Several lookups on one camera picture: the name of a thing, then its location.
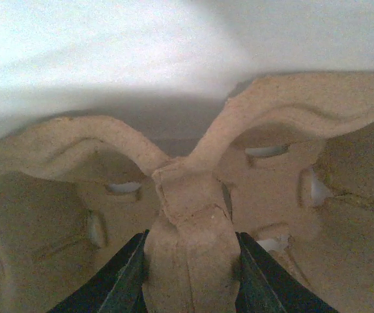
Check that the single brown pulp cup carrier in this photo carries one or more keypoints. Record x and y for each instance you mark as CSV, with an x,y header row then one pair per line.
x,y
289,161

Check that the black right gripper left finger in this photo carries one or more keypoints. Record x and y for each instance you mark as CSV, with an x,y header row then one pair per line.
x,y
116,287

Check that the light blue paper bag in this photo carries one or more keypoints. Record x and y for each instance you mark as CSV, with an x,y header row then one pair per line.
x,y
165,66

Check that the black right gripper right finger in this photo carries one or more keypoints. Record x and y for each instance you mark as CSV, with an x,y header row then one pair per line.
x,y
265,286

